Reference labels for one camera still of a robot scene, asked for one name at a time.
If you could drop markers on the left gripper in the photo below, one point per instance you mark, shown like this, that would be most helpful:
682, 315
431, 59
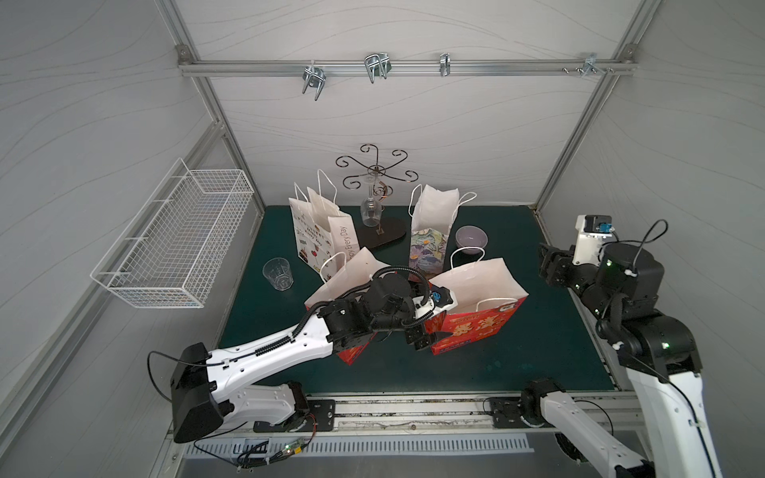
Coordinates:
418, 329

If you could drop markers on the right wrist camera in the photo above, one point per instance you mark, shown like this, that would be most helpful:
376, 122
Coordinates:
594, 230

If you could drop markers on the floral print paper bag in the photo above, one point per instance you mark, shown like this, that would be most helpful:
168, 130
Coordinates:
432, 214

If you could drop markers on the clear wine glass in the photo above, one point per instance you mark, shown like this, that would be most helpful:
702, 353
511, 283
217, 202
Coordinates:
371, 208

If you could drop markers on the black metal cup tree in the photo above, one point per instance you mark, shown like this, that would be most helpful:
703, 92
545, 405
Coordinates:
377, 229

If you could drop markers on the white printed paper bag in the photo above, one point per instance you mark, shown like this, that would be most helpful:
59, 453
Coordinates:
325, 236

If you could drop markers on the aluminium top rail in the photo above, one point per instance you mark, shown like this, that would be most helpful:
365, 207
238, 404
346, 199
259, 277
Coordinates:
400, 68

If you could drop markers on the red RICH paper bag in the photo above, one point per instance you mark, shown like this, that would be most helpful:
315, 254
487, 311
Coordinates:
486, 297

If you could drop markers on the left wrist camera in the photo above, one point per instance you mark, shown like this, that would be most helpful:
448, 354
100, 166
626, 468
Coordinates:
439, 300

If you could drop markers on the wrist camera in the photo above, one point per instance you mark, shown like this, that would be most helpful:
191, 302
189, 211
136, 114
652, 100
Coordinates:
439, 300
594, 230

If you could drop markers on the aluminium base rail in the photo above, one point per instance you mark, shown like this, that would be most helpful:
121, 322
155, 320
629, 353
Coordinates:
451, 413

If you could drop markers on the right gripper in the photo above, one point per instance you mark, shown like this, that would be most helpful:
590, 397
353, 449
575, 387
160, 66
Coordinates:
559, 267

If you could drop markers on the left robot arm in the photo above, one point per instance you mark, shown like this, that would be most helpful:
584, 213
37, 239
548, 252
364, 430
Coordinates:
212, 388

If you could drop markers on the white wire wall basket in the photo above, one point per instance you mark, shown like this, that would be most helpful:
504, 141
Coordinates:
170, 253

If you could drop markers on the pink ceramic bowl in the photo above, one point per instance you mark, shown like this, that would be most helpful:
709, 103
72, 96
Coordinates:
471, 240

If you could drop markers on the green felt table mat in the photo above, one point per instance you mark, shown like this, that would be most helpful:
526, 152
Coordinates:
545, 338

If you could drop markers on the clear glass tumbler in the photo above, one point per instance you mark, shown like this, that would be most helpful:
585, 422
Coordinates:
277, 271

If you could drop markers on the slotted cable duct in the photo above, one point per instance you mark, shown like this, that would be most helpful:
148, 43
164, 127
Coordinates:
382, 445

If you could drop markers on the metal hook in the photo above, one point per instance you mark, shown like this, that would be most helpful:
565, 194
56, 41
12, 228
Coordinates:
377, 65
314, 77
444, 65
589, 68

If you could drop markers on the red paper bag near left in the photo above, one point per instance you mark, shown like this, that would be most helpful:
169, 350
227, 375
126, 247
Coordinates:
346, 275

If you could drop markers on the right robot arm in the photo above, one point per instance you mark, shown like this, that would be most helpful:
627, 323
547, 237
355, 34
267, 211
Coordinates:
619, 288

